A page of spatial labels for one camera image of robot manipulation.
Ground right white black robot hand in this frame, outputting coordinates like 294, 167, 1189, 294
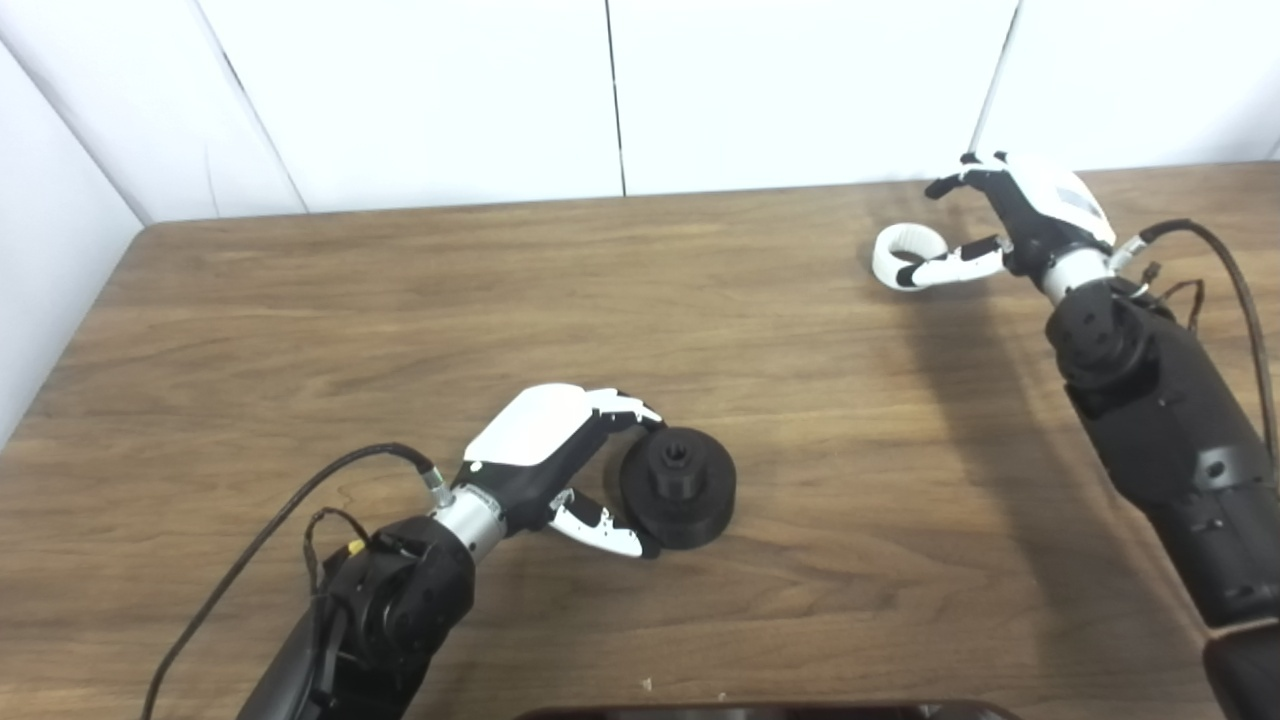
895, 150, 1118, 293

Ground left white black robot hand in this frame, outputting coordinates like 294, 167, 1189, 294
452, 383, 666, 559

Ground white plastic ring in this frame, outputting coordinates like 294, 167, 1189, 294
872, 222, 953, 291

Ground round black stepped part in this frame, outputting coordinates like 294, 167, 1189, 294
618, 427, 739, 550

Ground black cable at left wrist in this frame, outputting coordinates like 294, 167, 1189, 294
140, 443, 456, 720

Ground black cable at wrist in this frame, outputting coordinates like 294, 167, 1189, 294
1110, 218, 1280, 481
140, 443, 456, 720

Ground thin wires on right arm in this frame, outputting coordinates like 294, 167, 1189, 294
1140, 262, 1207, 333

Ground thin wires on arm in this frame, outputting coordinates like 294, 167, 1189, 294
303, 507, 373, 596
1140, 262, 1207, 333

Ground black cable at right wrist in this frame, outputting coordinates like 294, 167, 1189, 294
1110, 218, 1280, 481

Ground thin wires on left arm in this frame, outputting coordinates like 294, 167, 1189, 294
303, 507, 373, 596

